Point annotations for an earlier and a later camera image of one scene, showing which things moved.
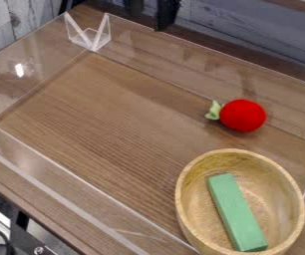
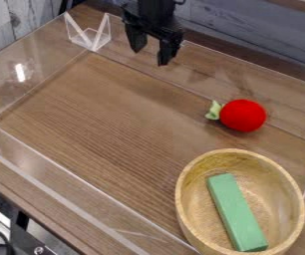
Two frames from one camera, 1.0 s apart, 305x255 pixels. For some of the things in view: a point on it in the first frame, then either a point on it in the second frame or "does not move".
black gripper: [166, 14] to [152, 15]
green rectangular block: [237, 210] does not move
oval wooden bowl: [239, 203] does not move
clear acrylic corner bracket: [90, 38] does not move
